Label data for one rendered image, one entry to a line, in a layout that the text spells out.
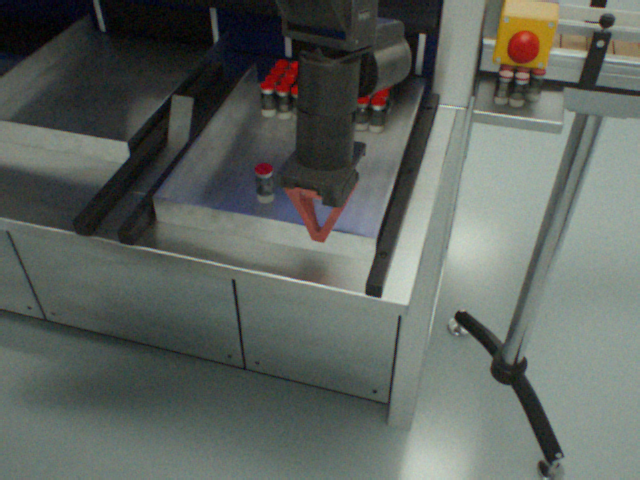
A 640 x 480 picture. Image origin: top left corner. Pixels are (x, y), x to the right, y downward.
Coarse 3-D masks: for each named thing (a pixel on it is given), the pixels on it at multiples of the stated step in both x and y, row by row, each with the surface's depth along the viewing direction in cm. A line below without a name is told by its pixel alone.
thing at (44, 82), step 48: (48, 48) 102; (96, 48) 108; (144, 48) 108; (192, 48) 108; (0, 96) 94; (48, 96) 96; (96, 96) 96; (144, 96) 96; (48, 144) 86; (96, 144) 83
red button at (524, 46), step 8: (520, 32) 82; (528, 32) 82; (512, 40) 82; (520, 40) 82; (528, 40) 81; (536, 40) 82; (512, 48) 83; (520, 48) 82; (528, 48) 82; (536, 48) 82; (512, 56) 83; (520, 56) 83; (528, 56) 83; (536, 56) 83
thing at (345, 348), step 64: (0, 256) 153; (64, 256) 146; (64, 320) 164; (128, 320) 156; (192, 320) 148; (256, 320) 141; (320, 320) 135; (384, 320) 129; (320, 384) 151; (384, 384) 144
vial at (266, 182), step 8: (256, 176) 76; (264, 176) 75; (272, 176) 76; (256, 184) 76; (264, 184) 75; (272, 184) 76; (264, 192) 76; (272, 192) 77; (264, 200) 77; (272, 200) 78
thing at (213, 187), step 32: (256, 64) 97; (256, 96) 96; (224, 128) 90; (256, 128) 90; (288, 128) 90; (192, 160) 81; (224, 160) 84; (256, 160) 84; (384, 160) 84; (160, 192) 74; (192, 192) 79; (224, 192) 79; (256, 192) 79; (384, 192) 79; (192, 224) 74; (224, 224) 73; (256, 224) 71; (288, 224) 70; (320, 224) 75; (352, 224) 75; (384, 224) 73; (352, 256) 71
